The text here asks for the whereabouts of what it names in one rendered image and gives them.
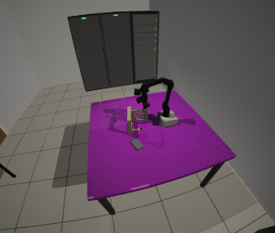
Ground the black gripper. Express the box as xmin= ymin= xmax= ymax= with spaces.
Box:
xmin=141 ymin=95 xmax=150 ymax=109

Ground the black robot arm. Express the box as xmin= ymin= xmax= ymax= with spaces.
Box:
xmin=134 ymin=77 xmax=174 ymax=117

